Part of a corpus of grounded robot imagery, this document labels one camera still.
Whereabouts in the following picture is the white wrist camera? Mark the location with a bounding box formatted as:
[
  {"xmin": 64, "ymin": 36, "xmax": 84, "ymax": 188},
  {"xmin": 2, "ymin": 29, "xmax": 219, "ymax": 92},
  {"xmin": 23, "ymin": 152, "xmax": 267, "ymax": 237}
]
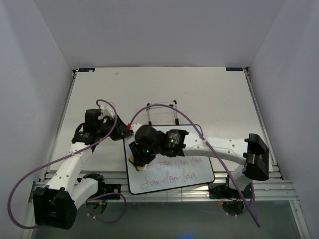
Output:
[
  {"xmin": 99, "ymin": 105, "xmax": 115, "ymax": 118},
  {"xmin": 127, "ymin": 123, "xmax": 142, "ymax": 135}
]

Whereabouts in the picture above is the blue label sticker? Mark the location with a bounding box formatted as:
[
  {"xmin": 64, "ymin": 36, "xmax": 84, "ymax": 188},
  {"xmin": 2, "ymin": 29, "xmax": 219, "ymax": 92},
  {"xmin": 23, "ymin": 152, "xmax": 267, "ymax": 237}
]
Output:
[
  {"xmin": 225, "ymin": 67, "xmax": 243, "ymax": 72},
  {"xmin": 78, "ymin": 68, "xmax": 95, "ymax": 72}
]

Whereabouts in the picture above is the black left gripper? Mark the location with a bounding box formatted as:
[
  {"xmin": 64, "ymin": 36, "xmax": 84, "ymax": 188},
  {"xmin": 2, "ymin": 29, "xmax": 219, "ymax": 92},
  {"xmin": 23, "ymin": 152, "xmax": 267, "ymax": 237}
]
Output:
[{"xmin": 97, "ymin": 115, "xmax": 133, "ymax": 141}]

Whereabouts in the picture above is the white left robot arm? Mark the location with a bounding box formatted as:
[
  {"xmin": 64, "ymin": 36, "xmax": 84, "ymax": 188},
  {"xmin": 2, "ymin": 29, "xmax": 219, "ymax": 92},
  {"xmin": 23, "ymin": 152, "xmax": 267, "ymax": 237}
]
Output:
[{"xmin": 33, "ymin": 106, "xmax": 132, "ymax": 229}]

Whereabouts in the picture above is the white whiteboard black frame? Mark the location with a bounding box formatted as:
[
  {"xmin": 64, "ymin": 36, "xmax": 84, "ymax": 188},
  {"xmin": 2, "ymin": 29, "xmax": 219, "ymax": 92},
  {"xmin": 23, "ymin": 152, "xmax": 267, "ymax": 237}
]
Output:
[{"xmin": 124, "ymin": 136, "xmax": 215, "ymax": 195}]

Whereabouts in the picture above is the yellow whiteboard eraser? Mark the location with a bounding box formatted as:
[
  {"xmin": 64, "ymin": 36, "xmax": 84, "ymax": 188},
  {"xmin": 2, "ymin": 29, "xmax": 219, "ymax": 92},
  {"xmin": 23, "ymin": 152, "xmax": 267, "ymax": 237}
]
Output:
[{"xmin": 129, "ymin": 156, "xmax": 144, "ymax": 172}]

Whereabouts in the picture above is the black metal easel stand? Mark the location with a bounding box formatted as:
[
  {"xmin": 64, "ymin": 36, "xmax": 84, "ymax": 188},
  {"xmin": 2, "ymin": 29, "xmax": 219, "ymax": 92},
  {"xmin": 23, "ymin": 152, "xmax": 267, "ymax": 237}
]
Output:
[{"xmin": 146, "ymin": 100, "xmax": 179, "ymax": 126}]

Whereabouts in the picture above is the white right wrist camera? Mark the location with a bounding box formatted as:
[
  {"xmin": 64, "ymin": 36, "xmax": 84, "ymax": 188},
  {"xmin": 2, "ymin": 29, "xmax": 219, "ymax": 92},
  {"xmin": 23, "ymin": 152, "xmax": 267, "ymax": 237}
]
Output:
[{"xmin": 127, "ymin": 123, "xmax": 142, "ymax": 135}]

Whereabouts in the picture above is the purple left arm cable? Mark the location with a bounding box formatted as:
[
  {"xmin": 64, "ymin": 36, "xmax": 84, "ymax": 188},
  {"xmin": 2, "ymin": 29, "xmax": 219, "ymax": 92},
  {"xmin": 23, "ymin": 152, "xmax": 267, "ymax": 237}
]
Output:
[{"xmin": 7, "ymin": 99, "xmax": 127, "ymax": 229}]

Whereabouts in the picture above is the blue label sticker left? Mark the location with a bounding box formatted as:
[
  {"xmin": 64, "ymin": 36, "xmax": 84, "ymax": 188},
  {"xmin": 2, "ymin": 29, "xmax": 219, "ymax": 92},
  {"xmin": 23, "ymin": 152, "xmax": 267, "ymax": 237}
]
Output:
[{"xmin": 78, "ymin": 68, "xmax": 95, "ymax": 72}]

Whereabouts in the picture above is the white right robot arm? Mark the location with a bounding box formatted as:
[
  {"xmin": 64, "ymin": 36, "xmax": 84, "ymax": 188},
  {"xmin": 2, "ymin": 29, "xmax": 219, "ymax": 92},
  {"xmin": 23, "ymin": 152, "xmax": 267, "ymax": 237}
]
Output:
[{"xmin": 129, "ymin": 124, "xmax": 270, "ymax": 198}]

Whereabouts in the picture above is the blue label sticker right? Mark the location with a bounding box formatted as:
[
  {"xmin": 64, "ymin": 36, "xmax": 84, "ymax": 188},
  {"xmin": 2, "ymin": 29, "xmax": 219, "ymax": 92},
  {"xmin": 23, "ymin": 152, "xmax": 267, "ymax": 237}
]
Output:
[{"xmin": 225, "ymin": 67, "xmax": 243, "ymax": 72}]

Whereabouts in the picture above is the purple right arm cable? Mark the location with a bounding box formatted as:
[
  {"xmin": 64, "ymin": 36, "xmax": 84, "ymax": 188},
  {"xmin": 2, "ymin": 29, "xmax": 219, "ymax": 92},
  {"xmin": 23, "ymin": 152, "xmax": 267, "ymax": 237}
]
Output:
[{"xmin": 127, "ymin": 104, "xmax": 261, "ymax": 228}]

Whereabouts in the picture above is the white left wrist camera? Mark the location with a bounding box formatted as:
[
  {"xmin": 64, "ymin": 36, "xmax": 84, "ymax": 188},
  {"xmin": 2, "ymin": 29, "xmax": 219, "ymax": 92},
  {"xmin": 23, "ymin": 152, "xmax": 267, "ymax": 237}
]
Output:
[{"xmin": 99, "ymin": 105, "xmax": 115, "ymax": 118}]

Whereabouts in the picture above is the aluminium table frame rail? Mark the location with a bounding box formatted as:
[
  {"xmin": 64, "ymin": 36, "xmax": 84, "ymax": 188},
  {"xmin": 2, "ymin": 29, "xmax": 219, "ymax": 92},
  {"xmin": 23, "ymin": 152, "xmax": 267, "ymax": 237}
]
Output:
[{"xmin": 102, "ymin": 172, "xmax": 299, "ymax": 202}]

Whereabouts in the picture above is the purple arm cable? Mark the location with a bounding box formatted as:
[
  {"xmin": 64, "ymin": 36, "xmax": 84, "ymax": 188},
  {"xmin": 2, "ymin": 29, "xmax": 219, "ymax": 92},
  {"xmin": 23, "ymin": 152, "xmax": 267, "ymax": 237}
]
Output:
[
  {"xmin": 127, "ymin": 104, "xmax": 261, "ymax": 228},
  {"xmin": 7, "ymin": 99, "xmax": 127, "ymax": 229}
]

